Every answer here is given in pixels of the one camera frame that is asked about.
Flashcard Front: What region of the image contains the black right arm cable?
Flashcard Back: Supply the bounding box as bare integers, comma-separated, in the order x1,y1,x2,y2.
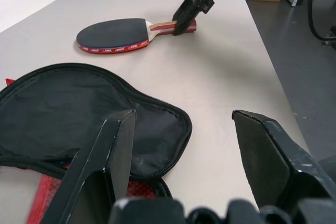
303,0,336,43

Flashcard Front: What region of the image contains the black and red paddle case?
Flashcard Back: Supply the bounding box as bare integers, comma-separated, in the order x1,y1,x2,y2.
0,62,194,224

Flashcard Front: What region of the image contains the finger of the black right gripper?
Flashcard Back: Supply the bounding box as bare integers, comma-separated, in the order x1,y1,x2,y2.
183,4,202,33
172,0,194,37

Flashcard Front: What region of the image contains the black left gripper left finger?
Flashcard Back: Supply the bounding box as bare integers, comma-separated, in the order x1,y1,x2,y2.
49,109,137,224

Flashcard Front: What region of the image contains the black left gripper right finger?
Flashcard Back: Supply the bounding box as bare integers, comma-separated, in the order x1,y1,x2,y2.
232,110,336,210

